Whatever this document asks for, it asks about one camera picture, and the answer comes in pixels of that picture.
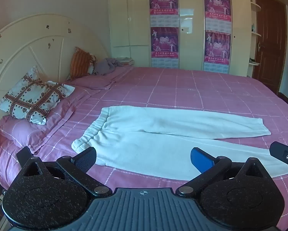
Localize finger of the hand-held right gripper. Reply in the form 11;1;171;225
270;141;288;180

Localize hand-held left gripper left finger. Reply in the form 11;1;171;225
16;146;113;197

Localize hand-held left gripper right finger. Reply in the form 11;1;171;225
176;147;267;197

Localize white pants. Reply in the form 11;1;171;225
71;106;288;181

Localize pink checked pillow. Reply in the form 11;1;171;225
66;67;133;91
0;86;101;154

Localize pink checked bed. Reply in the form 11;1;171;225
0;66;288;224

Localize white heart patterned pillow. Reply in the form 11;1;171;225
0;66;75;125

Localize grey crumpled cloth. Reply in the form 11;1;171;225
93;58;125;75

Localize orange striped pillow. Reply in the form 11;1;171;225
69;47;98;80

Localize brown wooden door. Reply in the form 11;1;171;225
252;0;288;95

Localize cream corner shelf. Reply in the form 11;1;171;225
248;0;263;78

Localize cream rounded headboard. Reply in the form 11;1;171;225
0;14;109;135

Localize cream wardrobe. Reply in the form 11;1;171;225
108;0;253;78

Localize purple calendar wall poster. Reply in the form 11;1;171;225
150;27;179;68
149;0;179;27
204;30;231;73
204;0;231;30

